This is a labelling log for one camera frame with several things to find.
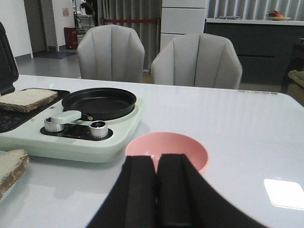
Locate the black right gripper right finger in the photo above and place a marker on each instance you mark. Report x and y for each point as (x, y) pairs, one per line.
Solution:
(186, 200)

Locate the red barrier belt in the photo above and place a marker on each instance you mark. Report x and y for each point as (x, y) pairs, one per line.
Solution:
(130, 20)

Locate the grey upholstered chair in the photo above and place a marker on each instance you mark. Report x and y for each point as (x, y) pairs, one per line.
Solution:
(200, 60)
(111, 53)

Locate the left silver control knob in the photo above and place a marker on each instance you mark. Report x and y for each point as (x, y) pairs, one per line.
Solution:
(52, 127)

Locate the green breakfast maker base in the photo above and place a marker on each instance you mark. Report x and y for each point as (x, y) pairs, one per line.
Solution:
(26, 131)

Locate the black round frying pan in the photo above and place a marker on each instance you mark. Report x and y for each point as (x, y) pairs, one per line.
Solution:
(95, 104)

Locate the pink bowl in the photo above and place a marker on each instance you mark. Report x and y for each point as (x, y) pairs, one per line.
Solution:
(158, 143)

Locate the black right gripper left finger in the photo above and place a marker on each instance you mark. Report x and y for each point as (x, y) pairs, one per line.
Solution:
(131, 202)

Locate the fruit plate on counter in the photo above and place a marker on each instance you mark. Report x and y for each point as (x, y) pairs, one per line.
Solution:
(276, 16)

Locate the red trash bin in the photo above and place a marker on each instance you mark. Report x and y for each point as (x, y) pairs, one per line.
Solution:
(70, 34)

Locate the bread slice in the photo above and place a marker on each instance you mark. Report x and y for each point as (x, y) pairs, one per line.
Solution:
(12, 166)
(27, 100)

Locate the beige cushion at right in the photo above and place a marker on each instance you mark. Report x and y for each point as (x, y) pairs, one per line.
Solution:
(296, 88)

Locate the white refrigerator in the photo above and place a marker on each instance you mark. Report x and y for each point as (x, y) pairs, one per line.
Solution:
(179, 17)

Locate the left grey upholstered chair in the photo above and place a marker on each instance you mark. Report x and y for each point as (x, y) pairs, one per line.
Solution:
(111, 53)

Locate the right grey upholstered chair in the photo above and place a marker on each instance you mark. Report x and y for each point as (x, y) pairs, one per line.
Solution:
(200, 60)

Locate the dark kitchen counter cabinet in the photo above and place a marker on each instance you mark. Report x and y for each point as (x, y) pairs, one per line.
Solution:
(264, 49)

